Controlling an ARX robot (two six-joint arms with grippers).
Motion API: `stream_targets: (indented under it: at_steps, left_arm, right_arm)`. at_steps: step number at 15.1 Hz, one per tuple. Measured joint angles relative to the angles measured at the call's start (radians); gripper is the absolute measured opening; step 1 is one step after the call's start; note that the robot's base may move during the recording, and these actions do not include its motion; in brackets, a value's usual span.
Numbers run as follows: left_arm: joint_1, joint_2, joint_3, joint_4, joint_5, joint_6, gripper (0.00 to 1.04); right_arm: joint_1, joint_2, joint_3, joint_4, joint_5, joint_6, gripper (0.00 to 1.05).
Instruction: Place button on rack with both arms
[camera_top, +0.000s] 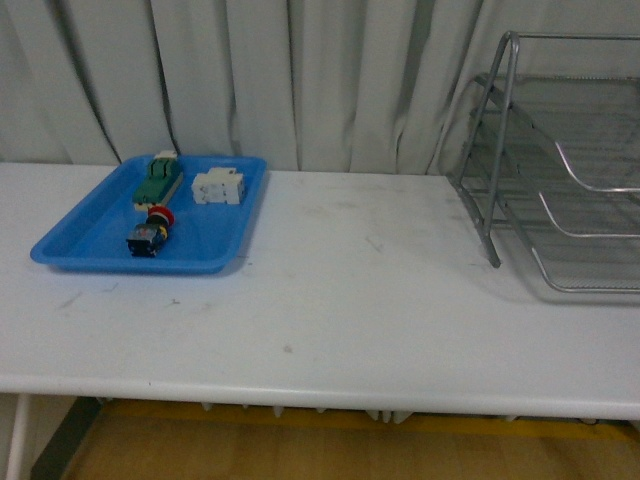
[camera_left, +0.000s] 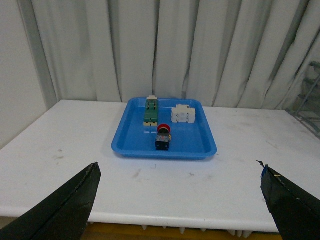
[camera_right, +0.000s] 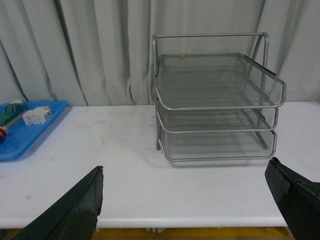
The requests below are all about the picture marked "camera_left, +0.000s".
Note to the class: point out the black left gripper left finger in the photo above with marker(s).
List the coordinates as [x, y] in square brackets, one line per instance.
[63, 215]

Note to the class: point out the silver mesh rack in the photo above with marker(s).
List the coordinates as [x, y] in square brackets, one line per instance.
[307, 111]

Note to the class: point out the blue plastic tray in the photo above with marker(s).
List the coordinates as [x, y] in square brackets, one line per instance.
[190, 141]

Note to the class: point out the red emergency stop button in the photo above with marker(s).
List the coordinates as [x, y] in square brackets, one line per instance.
[163, 137]

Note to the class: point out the grey curtain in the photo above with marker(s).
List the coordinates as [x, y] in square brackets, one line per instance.
[223, 53]

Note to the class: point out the green knife switch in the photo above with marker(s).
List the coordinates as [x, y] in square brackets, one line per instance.
[151, 114]

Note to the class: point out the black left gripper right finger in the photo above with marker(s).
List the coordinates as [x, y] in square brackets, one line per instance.
[295, 212]

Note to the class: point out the white circuit breaker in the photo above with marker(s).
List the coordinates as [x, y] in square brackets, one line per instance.
[183, 114]

